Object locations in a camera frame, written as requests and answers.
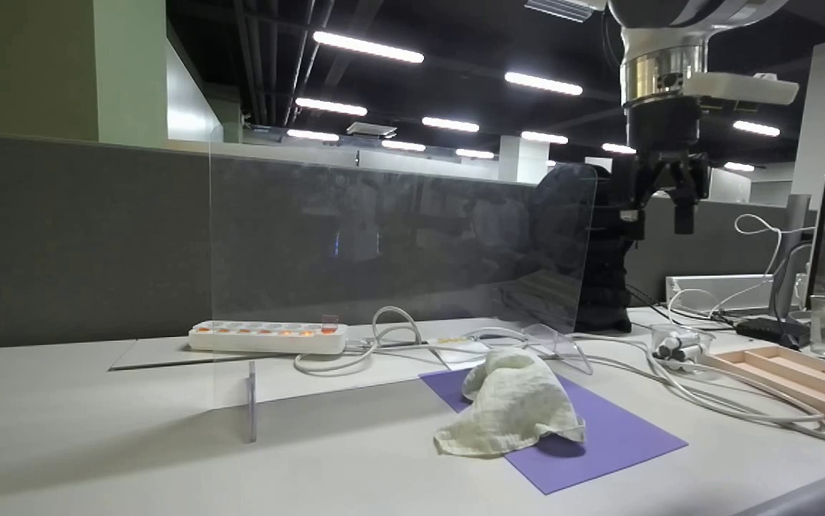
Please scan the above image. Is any looped white cable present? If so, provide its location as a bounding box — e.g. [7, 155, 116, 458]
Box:
[728, 210, 818, 296]

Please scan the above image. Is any white power strip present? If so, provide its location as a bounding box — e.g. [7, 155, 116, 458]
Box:
[186, 317, 351, 357]
[289, 304, 454, 379]

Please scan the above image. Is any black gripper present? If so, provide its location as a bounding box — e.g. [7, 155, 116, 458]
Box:
[622, 96, 712, 241]

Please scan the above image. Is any purple rectangular mat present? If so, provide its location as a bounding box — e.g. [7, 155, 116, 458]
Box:
[417, 360, 689, 498]

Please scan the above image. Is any white cable connector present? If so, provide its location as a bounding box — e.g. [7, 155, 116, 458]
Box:
[650, 323, 716, 372]

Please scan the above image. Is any light wooden tray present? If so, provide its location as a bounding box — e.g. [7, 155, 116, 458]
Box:
[703, 344, 825, 439]

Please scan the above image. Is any grey desk partition panel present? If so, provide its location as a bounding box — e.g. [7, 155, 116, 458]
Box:
[622, 194, 818, 307]
[0, 126, 615, 353]

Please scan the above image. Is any pale green cloth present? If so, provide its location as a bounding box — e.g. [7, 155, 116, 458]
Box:
[430, 344, 590, 462]

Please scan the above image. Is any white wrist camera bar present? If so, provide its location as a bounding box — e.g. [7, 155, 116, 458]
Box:
[622, 71, 802, 109]

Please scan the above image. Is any black backpack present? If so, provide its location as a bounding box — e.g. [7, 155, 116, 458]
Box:
[534, 164, 646, 339]

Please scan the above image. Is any long white cable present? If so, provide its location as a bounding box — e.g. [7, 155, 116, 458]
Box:
[579, 344, 825, 435]

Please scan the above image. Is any grey monitor stand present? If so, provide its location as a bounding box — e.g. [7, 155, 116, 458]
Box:
[732, 192, 812, 353]

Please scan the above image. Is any white flat box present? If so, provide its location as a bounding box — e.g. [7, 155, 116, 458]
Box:
[662, 271, 791, 317]

